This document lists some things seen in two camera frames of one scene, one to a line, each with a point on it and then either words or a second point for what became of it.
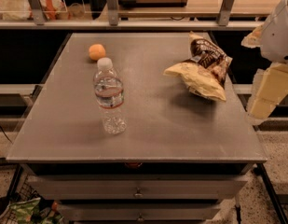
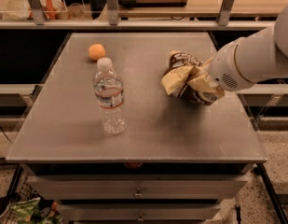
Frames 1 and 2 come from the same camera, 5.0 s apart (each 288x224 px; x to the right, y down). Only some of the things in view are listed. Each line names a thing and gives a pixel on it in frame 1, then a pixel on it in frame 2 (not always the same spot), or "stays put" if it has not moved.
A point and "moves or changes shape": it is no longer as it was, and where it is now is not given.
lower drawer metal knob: (140, 214) stays put
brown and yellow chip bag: (205, 70) moves or changes shape
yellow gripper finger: (253, 39) → (205, 69)
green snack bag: (27, 213) stays put
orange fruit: (97, 51) stays put
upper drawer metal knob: (138, 193) stays put
